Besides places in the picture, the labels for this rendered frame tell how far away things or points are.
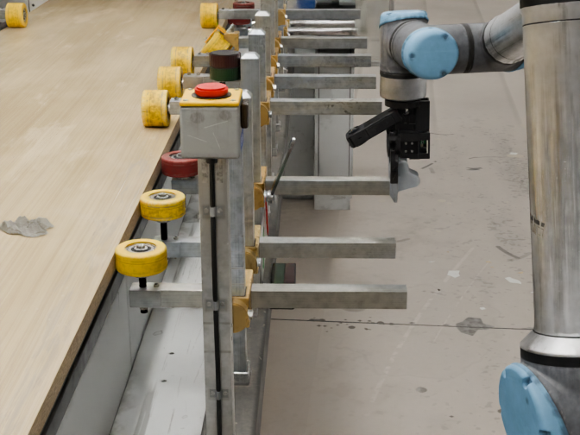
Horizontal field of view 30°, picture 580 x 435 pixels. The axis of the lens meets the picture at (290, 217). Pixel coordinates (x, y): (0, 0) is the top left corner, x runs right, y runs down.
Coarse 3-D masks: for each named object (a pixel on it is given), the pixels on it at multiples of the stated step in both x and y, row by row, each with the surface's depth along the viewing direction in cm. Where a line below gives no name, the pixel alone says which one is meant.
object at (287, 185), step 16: (192, 176) 216; (272, 176) 218; (288, 176) 218; (304, 176) 218; (320, 176) 217; (336, 176) 217; (192, 192) 216; (288, 192) 216; (304, 192) 216; (320, 192) 216; (336, 192) 216; (352, 192) 216; (368, 192) 215; (384, 192) 215
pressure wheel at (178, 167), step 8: (168, 152) 217; (176, 152) 217; (168, 160) 212; (176, 160) 212; (184, 160) 212; (192, 160) 213; (168, 168) 213; (176, 168) 212; (184, 168) 212; (192, 168) 213; (168, 176) 214; (176, 176) 213; (184, 176) 213
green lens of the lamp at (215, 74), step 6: (210, 66) 204; (240, 66) 204; (210, 72) 204; (216, 72) 203; (222, 72) 202; (228, 72) 202; (234, 72) 203; (240, 72) 205; (210, 78) 205; (216, 78) 203; (222, 78) 203; (228, 78) 203; (234, 78) 203; (240, 78) 205
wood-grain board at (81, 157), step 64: (64, 0) 414; (128, 0) 413; (192, 0) 413; (0, 64) 302; (64, 64) 302; (128, 64) 302; (0, 128) 238; (64, 128) 238; (128, 128) 238; (0, 192) 196; (64, 192) 196; (128, 192) 195; (0, 256) 166; (64, 256) 166; (0, 320) 145; (64, 320) 145; (0, 384) 128
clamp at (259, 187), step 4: (264, 168) 219; (264, 172) 217; (264, 176) 214; (264, 180) 212; (256, 184) 210; (260, 184) 210; (264, 184) 212; (256, 188) 209; (260, 188) 209; (264, 188) 212; (256, 192) 209; (260, 192) 209; (256, 196) 209; (260, 196) 209; (256, 200) 209; (260, 200) 209; (256, 204) 209; (260, 204) 209; (264, 204) 212; (256, 208) 210
